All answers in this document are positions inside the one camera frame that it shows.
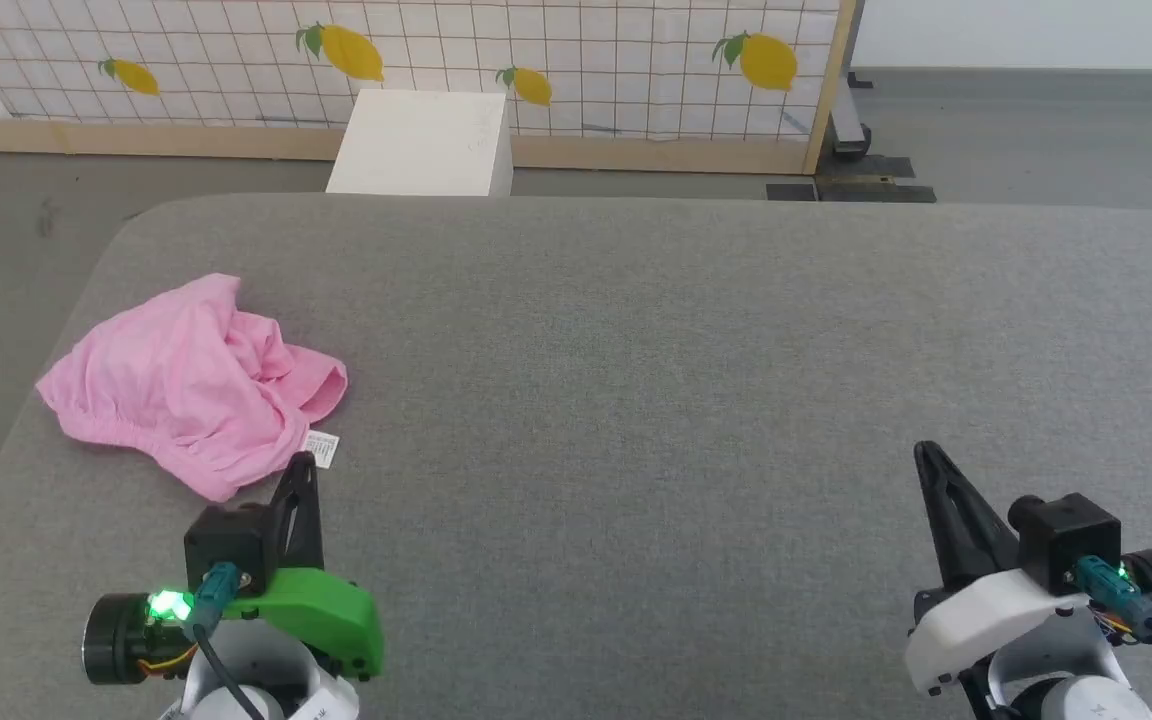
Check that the lemon-pattern grid partition panel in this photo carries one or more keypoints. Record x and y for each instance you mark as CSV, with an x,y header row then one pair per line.
x,y
586,40

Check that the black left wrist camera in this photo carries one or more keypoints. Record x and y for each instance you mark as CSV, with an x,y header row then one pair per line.
x,y
231,545

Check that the white box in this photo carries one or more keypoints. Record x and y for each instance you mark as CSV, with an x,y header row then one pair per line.
x,y
421,145

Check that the pink garment with white label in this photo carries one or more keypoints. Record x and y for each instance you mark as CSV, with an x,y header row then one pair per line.
x,y
186,390

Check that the grey fabric sofa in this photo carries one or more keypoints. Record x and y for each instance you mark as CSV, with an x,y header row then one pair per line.
x,y
636,400

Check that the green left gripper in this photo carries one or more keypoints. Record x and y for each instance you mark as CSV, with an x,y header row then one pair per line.
x,y
326,610

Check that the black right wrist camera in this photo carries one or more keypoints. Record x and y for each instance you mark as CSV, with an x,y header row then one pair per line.
x,y
1071,540

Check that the grey metal partition foot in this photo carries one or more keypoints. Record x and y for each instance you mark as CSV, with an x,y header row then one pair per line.
x,y
848,125

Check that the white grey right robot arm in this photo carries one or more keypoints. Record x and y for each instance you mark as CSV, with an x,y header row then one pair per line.
x,y
1096,700

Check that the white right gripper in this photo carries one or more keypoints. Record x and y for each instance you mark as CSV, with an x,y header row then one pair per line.
x,y
986,615

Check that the black floor plate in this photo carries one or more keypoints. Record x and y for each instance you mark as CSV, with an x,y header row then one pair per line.
x,y
876,190

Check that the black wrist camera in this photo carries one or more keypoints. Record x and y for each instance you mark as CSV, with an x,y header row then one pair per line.
x,y
231,545
1071,540

